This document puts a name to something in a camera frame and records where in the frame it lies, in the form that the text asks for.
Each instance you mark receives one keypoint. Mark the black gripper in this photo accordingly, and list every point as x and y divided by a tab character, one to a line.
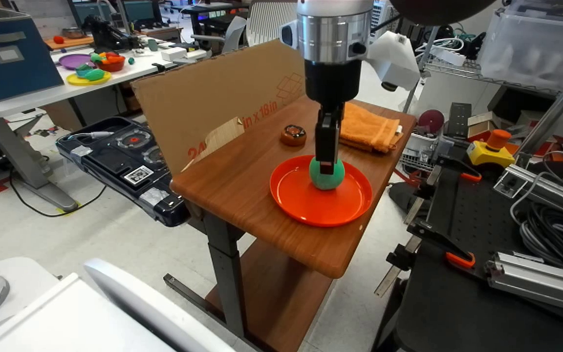
330	86

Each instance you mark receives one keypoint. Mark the green round toy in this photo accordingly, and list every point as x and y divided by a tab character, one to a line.
326	179

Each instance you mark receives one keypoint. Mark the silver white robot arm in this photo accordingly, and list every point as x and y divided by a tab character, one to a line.
332	39

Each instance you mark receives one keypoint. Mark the red plastic plate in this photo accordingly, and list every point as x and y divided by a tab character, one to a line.
293	191

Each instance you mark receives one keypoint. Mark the yellow plate with green toy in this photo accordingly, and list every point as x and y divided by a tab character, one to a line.
88	76

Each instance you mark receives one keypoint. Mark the purple plate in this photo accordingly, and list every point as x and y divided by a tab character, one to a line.
72	60

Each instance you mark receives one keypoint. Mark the folded orange cloth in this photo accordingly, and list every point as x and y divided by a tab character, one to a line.
367	131

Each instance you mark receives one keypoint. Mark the small round brown tin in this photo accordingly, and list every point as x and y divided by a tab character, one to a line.
293	135

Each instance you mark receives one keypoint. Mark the maroon round object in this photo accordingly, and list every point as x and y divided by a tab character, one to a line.
428	121

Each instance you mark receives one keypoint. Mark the large cardboard sheet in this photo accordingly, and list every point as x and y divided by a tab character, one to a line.
185	103

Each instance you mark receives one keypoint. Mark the wooden desk with metal leg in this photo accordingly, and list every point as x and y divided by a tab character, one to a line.
272	271

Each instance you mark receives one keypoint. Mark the yellow and orange tool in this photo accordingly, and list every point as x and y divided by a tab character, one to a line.
490	150

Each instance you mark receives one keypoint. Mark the black open equipment case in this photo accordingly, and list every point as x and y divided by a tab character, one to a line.
123	154

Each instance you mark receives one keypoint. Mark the translucent plastic bin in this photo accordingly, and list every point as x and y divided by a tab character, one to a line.
524	43

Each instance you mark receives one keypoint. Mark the red bowl with toys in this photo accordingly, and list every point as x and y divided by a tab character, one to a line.
107	60

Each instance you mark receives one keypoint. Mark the silver aluminium extrusion bar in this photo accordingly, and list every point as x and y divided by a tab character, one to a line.
526	277

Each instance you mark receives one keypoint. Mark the white side table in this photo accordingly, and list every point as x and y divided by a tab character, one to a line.
25	160

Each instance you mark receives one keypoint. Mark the blue storage box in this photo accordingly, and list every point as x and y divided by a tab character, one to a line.
23	58

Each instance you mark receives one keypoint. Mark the white plastic furniture foreground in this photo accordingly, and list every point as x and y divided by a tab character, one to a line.
115	311

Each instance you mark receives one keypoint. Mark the orange handled black clamp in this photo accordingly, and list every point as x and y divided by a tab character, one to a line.
451	250

